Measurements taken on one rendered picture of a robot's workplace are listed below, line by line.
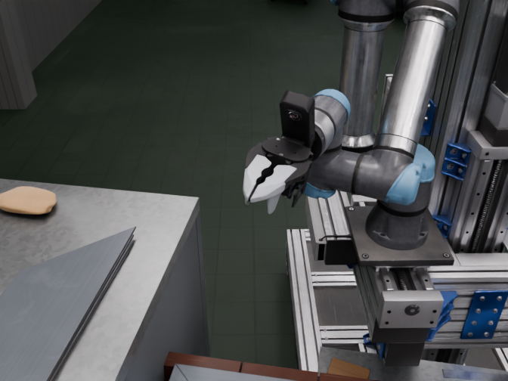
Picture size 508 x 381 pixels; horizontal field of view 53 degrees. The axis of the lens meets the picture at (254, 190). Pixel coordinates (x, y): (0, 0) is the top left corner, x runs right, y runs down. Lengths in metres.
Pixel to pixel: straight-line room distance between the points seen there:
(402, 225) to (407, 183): 0.35
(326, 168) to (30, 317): 0.64
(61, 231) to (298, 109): 0.80
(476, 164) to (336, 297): 1.14
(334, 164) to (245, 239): 2.03
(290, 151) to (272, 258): 2.07
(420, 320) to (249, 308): 1.38
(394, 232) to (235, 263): 1.62
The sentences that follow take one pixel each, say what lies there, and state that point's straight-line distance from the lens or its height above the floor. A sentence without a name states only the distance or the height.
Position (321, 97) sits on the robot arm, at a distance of 0.92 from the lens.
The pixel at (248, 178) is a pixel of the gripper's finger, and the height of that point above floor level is 1.46.
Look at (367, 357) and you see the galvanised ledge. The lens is 1.51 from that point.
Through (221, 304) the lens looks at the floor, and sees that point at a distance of 2.56.
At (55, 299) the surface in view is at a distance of 1.14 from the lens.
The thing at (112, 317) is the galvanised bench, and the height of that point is 1.05.
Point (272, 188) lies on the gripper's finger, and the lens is 0.69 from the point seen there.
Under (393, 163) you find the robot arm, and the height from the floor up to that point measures 1.38.
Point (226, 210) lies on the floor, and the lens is 3.16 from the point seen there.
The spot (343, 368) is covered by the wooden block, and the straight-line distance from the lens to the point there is 1.41.
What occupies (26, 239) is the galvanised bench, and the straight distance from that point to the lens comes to 1.37.
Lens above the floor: 1.83
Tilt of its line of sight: 33 degrees down
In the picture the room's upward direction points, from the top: straight up
